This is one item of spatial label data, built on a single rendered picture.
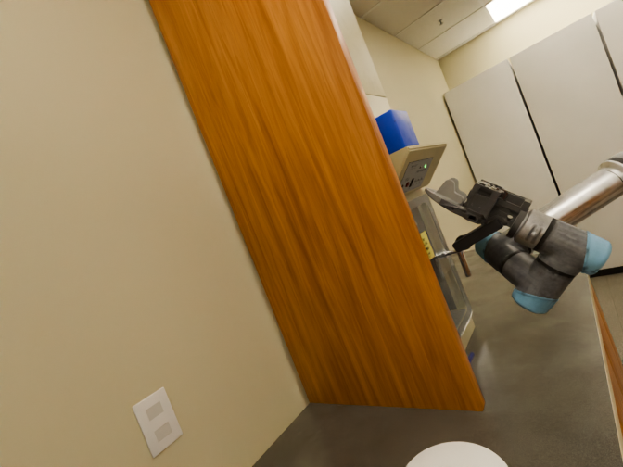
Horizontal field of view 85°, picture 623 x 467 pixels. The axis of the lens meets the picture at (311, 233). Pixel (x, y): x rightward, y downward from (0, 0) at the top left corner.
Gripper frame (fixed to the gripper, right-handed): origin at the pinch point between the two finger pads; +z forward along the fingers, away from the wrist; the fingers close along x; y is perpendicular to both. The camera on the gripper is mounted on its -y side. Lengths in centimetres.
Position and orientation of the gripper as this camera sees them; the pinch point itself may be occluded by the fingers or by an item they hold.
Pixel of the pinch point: (428, 194)
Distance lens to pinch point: 86.4
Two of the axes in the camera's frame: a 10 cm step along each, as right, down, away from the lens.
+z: -7.8, -4.6, 4.2
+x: -5.7, 2.4, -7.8
